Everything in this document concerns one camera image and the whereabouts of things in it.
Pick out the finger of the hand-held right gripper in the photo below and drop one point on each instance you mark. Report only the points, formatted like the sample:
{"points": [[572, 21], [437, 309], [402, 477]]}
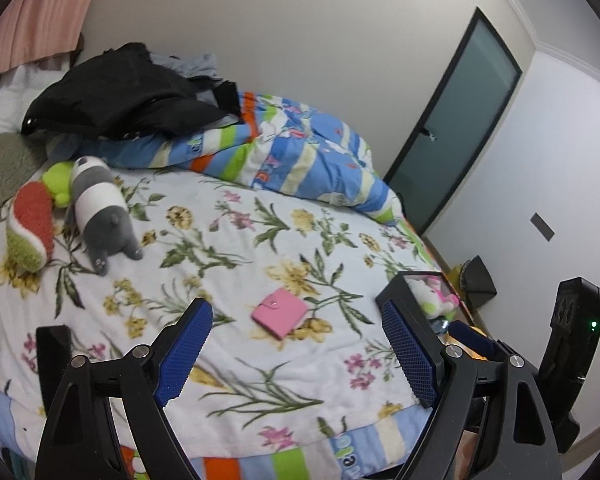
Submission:
{"points": [[472, 337]]}

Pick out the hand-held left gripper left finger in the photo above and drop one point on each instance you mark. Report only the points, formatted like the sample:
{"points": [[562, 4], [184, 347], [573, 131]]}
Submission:
{"points": [[185, 350]]}

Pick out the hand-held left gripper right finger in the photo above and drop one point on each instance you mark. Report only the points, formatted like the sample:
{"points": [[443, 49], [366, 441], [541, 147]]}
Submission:
{"points": [[410, 355]]}

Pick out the black storage box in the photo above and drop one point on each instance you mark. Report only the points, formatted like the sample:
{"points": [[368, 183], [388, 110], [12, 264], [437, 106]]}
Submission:
{"points": [[397, 290]]}

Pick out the pink wallet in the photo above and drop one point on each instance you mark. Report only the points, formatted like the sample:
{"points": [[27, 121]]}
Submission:
{"points": [[280, 312]]}

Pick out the floral blanket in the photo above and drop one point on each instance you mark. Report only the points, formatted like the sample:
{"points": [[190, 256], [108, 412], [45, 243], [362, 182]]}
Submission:
{"points": [[230, 355]]}

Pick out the black wedge-shaped object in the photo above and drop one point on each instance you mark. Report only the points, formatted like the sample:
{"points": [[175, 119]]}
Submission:
{"points": [[480, 280]]}

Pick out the white pink green plush toy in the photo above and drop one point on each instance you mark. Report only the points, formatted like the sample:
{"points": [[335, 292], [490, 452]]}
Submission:
{"points": [[432, 295]]}

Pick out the yellow object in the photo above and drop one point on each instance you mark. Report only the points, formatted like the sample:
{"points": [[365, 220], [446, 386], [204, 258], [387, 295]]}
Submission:
{"points": [[457, 275]]}

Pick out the grey and white plush toy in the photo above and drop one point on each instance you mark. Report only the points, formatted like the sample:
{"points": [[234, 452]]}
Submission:
{"points": [[100, 205]]}

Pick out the watermelon plush toy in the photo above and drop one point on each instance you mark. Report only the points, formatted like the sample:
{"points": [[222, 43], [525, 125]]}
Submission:
{"points": [[30, 220]]}

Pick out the frosted glass door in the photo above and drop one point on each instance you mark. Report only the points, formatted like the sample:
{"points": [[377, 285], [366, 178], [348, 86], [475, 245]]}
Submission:
{"points": [[455, 125]]}

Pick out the green plush ball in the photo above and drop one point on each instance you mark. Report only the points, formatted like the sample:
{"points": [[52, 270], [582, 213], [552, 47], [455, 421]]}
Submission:
{"points": [[57, 177]]}

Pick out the striped printed quilt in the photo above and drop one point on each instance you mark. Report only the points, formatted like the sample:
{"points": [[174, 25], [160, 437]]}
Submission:
{"points": [[305, 160]]}

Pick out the olive green blanket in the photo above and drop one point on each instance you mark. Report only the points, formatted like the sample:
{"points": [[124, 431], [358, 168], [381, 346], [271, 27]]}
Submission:
{"points": [[5, 165]]}

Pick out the black jacket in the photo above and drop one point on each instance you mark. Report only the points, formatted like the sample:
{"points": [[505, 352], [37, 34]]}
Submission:
{"points": [[120, 95]]}

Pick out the grey garment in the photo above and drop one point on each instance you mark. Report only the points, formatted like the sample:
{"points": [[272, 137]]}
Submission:
{"points": [[195, 66]]}

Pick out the white pillow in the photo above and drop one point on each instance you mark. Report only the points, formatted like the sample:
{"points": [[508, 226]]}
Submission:
{"points": [[15, 90]]}

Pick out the pink curtain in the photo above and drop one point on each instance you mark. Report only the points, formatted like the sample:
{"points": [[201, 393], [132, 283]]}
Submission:
{"points": [[40, 15]]}

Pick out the grey wall plate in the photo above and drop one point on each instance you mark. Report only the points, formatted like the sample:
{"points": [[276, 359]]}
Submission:
{"points": [[542, 226]]}

